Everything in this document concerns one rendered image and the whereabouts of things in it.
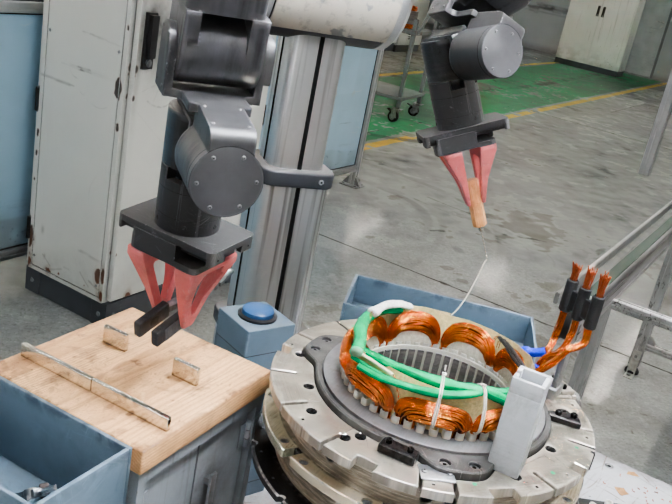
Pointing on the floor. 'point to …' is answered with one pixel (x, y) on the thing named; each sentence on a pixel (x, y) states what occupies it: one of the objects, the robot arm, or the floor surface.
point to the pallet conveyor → (633, 267)
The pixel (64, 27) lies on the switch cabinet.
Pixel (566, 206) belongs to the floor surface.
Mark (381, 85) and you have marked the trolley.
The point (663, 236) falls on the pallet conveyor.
